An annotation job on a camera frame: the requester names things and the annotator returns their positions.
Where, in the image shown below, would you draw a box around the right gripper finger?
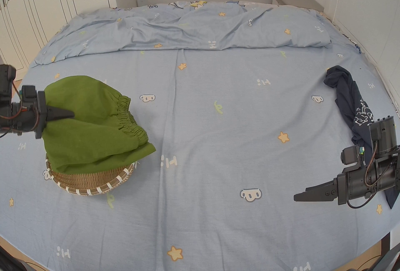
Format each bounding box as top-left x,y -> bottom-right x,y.
293,188 -> 339,203
305,178 -> 339,192

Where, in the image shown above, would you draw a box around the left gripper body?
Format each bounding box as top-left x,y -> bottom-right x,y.
19,91 -> 48,140

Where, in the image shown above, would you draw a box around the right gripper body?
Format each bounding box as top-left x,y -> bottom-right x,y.
336,166 -> 378,205

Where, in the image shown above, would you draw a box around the green shorts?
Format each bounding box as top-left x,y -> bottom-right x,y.
42,75 -> 157,174

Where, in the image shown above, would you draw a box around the dark blue garment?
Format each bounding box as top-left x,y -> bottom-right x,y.
323,65 -> 400,210

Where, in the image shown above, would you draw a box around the round woven basket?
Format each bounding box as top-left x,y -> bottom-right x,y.
45,154 -> 139,198

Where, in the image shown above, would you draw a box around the pale blue quilt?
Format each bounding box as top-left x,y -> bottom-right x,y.
31,0 -> 332,68

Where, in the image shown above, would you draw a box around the black cable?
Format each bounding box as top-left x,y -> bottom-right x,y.
346,194 -> 376,210

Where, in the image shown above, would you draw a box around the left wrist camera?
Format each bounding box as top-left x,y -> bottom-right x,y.
21,85 -> 38,103

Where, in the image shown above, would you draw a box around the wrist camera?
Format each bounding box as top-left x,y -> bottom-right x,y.
340,144 -> 365,172
21,85 -> 38,103

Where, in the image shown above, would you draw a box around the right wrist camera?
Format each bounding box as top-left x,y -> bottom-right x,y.
340,144 -> 365,172

